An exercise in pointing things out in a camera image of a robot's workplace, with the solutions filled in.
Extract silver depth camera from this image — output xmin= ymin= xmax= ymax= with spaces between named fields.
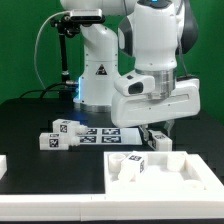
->
xmin=69 ymin=9 xmax=102 ymax=21

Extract white square tabletop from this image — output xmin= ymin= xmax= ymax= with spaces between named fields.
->
xmin=104 ymin=151 xmax=224 ymax=196

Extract white U-shaped obstacle fence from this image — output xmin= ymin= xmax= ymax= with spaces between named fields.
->
xmin=0 ymin=153 xmax=224 ymax=222

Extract white camera cable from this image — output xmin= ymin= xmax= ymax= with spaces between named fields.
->
xmin=33 ymin=10 xmax=72 ymax=90

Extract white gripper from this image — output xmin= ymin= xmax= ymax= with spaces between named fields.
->
xmin=111 ymin=73 xmax=200 ymax=143

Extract black camera stand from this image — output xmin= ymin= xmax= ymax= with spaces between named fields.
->
xmin=50 ymin=15 xmax=80 ymax=100

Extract black cables on table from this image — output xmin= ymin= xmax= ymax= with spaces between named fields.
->
xmin=19 ymin=79 xmax=80 ymax=100

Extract white sheet with tags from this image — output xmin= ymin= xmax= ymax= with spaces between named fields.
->
xmin=80 ymin=128 xmax=142 ymax=145

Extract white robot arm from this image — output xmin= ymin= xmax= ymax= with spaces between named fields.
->
xmin=111 ymin=0 xmax=200 ymax=128

